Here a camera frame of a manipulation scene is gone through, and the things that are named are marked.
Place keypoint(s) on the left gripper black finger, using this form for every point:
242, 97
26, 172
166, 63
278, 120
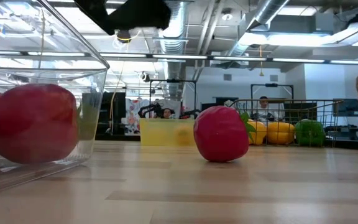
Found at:
96, 14

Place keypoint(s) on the yellow bell pepper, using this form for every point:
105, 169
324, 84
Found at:
258, 133
280, 133

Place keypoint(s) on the green bell pepper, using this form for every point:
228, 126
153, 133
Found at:
309, 133

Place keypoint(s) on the black background robot arm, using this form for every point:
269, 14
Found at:
149, 109

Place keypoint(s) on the clear plastic bin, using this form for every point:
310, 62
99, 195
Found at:
99, 81

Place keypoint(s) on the black cabinet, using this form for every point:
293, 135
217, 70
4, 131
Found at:
117, 109

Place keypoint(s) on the patterned fabric sheet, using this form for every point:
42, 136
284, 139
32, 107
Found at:
132, 116

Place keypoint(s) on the yellow translucent plastic bin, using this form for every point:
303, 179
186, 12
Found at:
157, 132

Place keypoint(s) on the red bell pepper centre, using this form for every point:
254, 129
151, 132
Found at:
221, 133

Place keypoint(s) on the dark blue monitor screen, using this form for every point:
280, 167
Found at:
348, 107

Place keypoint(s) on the black ceiling-hung camera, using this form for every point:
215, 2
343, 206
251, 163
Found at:
124, 35

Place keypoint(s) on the small black mounted camera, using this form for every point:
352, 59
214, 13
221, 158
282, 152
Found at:
145, 76

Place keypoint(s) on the black metal rig frame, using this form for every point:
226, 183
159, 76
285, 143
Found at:
272, 85
172, 81

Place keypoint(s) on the diagonal silver ceiling duct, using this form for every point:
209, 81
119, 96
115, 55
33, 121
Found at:
266, 12

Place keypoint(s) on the black aluminium table frame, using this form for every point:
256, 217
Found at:
353, 145

